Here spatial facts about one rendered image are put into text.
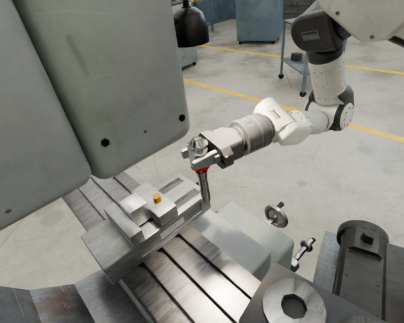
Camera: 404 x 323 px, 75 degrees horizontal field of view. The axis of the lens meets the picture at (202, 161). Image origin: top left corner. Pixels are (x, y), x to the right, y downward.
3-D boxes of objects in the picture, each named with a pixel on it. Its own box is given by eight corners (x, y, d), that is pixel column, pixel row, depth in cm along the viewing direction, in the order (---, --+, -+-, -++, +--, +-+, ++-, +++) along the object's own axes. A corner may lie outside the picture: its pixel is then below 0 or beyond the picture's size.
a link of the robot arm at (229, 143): (195, 123, 62) (236, 107, 66) (201, 156, 68) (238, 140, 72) (224, 145, 53) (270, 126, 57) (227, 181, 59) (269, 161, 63)
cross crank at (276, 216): (270, 213, 125) (270, 195, 118) (292, 226, 118) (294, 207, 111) (249, 233, 117) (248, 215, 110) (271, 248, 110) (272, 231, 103)
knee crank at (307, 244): (307, 236, 123) (308, 228, 119) (319, 244, 119) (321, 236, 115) (280, 268, 112) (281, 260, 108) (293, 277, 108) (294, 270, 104)
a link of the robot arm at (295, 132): (294, 128, 60) (320, 127, 69) (270, 103, 64) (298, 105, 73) (276, 148, 64) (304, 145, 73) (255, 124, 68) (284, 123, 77)
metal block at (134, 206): (140, 206, 77) (134, 191, 73) (152, 217, 73) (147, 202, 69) (125, 216, 74) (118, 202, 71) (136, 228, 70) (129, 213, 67)
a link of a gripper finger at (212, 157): (190, 159, 56) (215, 149, 58) (193, 171, 58) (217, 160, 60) (194, 163, 55) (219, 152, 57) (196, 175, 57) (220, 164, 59)
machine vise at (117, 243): (181, 187, 93) (176, 163, 86) (211, 207, 83) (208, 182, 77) (88, 250, 76) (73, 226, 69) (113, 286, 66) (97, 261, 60)
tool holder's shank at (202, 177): (204, 171, 60) (209, 205, 66) (210, 163, 62) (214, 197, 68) (192, 168, 61) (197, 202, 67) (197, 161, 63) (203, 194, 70)
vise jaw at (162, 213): (149, 190, 83) (146, 181, 81) (179, 214, 73) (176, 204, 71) (133, 201, 80) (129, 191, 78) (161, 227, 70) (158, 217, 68)
